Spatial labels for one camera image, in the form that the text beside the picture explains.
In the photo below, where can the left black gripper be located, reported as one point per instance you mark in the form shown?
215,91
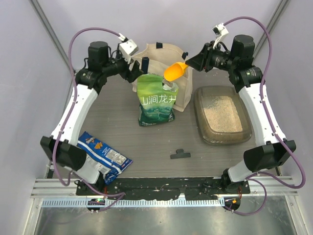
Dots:
135,72

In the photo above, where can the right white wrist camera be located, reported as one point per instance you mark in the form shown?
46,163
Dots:
221,32

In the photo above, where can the black bag clip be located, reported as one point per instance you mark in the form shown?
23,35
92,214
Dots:
180,154

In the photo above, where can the yellow plastic scoop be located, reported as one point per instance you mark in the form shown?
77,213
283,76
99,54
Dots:
175,71

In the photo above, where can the clean litter granules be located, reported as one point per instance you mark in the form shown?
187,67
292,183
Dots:
222,115

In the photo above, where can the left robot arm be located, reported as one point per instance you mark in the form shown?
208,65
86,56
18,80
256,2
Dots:
61,145

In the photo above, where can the green cat litter bag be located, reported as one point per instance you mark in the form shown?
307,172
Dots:
156,100

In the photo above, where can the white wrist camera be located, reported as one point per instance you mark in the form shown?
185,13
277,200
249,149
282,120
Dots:
127,47
221,32

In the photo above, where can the grey litter box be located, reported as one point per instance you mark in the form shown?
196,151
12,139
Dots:
208,135

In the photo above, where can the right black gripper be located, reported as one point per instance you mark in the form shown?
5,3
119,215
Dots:
204,59

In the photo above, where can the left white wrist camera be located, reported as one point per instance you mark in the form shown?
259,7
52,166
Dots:
127,47

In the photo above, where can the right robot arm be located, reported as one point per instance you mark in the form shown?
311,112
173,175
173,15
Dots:
272,147

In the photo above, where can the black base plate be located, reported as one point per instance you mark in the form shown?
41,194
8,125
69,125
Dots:
165,189

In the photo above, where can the blue Doritos chip bag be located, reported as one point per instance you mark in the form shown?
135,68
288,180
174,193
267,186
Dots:
106,160

